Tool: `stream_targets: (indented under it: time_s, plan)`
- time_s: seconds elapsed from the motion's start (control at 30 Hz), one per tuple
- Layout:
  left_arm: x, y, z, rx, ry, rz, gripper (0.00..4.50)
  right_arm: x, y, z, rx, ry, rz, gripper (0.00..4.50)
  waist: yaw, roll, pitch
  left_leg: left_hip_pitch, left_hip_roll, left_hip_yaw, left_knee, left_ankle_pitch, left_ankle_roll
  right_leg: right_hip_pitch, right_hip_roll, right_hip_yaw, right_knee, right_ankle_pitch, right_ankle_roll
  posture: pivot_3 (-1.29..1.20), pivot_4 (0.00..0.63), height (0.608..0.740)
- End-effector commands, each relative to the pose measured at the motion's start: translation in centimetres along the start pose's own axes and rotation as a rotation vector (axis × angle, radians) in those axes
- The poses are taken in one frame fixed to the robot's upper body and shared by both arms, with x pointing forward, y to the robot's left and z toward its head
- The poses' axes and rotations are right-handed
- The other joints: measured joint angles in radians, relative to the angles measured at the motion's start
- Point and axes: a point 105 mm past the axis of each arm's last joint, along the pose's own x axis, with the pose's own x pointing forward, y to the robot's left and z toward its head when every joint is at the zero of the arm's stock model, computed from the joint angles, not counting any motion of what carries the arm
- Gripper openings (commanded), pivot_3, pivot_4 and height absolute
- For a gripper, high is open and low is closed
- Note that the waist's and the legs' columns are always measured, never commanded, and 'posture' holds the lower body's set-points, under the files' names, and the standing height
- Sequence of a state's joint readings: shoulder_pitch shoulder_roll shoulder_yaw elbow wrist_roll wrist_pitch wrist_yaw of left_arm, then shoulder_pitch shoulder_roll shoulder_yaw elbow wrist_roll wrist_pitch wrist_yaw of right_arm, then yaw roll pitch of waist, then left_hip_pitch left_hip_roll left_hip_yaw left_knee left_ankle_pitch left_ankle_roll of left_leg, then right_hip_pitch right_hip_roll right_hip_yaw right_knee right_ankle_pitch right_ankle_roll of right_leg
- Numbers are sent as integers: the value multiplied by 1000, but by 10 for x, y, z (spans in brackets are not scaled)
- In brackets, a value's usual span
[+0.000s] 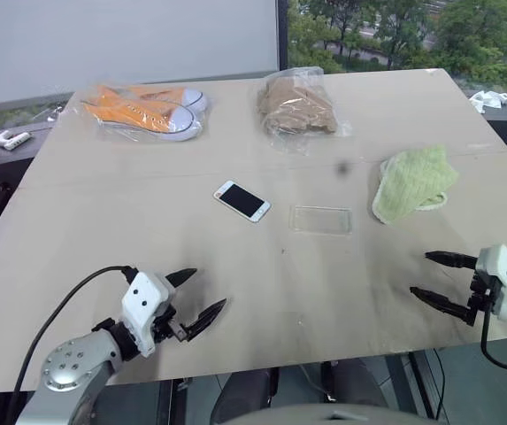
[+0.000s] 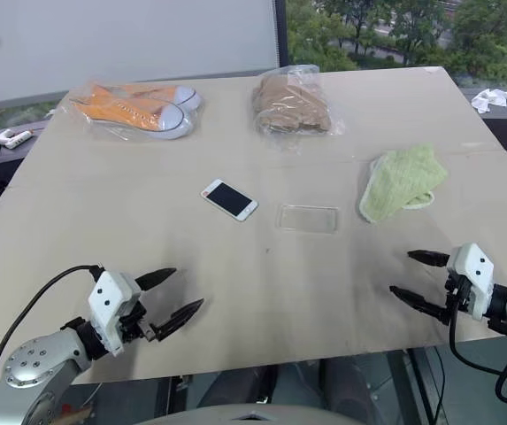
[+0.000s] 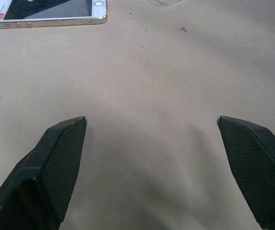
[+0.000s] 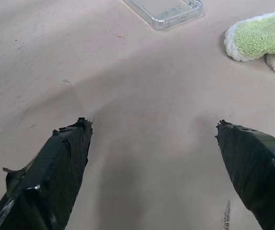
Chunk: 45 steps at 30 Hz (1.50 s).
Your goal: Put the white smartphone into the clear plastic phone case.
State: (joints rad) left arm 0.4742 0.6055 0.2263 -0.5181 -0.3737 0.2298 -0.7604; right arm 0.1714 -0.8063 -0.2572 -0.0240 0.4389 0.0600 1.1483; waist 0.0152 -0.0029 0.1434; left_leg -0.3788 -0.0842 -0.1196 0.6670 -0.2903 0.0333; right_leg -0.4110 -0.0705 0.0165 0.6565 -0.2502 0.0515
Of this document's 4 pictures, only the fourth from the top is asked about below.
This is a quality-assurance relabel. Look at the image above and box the green and white fluffy cloth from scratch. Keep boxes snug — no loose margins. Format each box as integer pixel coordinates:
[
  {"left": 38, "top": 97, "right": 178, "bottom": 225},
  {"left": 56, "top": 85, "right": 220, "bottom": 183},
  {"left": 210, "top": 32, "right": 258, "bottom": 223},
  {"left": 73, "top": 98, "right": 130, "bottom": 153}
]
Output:
[{"left": 224, "top": 5, "right": 275, "bottom": 76}]

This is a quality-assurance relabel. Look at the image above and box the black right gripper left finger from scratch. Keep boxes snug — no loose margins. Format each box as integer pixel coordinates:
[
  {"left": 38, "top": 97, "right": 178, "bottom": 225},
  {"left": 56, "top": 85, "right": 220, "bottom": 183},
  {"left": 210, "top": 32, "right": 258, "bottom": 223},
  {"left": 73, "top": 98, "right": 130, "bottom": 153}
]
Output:
[{"left": 0, "top": 117, "right": 94, "bottom": 230}]

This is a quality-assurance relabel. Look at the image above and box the clear transparent phone case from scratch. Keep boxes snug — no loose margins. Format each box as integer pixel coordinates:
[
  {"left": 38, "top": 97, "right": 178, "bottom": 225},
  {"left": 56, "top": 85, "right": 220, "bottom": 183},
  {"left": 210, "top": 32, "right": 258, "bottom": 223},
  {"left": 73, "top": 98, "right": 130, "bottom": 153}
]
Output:
[{"left": 122, "top": 0, "right": 204, "bottom": 31}]

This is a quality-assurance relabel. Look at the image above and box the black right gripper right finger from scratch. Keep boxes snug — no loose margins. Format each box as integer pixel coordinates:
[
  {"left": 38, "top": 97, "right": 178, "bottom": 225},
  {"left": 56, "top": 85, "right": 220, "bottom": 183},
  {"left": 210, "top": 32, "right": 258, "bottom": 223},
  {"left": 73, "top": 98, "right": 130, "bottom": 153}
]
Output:
[{"left": 215, "top": 119, "right": 275, "bottom": 230}]

